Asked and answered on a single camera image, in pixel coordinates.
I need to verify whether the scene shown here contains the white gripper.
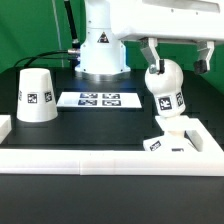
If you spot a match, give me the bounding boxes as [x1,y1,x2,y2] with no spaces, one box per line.
[109,0,224,74]

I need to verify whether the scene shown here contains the white lamp bulb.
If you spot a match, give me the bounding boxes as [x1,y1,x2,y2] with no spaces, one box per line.
[145,59,185,117]

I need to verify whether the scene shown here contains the white lamp base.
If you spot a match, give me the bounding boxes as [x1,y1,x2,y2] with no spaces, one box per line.
[142,115,204,153]

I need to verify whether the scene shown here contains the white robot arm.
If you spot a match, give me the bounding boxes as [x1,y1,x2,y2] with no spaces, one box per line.
[76,0,224,79]

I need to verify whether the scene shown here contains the white lamp shade cone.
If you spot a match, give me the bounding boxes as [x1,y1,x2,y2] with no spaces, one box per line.
[17,68,58,123]

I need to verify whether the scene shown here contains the white marker tag sheet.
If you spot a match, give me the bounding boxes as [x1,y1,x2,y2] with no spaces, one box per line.
[57,92,141,108]

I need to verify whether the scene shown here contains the black cable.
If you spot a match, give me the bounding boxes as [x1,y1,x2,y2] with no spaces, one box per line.
[13,0,83,68]

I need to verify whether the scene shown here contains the white U-shaped fence frame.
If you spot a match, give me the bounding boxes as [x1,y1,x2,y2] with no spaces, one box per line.
[0,117,224,176]

